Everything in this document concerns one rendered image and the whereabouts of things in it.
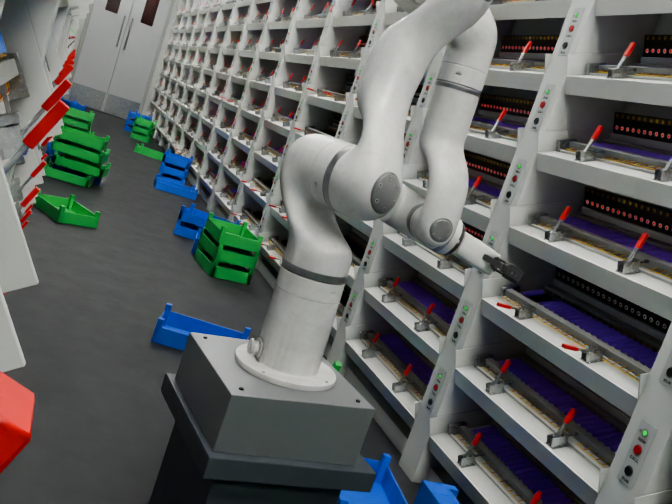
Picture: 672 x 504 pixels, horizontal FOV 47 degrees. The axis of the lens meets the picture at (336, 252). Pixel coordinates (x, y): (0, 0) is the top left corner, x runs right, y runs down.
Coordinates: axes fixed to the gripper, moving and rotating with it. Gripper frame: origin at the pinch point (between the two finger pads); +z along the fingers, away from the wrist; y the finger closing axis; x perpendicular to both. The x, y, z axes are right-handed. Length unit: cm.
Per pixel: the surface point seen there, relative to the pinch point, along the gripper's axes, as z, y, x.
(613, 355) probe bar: 22.8, 15.4, -4.1
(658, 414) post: 19.2, 35.9, -9.0
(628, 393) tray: 19.2, 27.5, -8.8
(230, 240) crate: 2, -200, -48
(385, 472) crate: 18, -25, -60
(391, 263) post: 28, -100, -16
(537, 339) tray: 19.8, -3.8, -9.8
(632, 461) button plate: 21.1, 34.8, -18.9
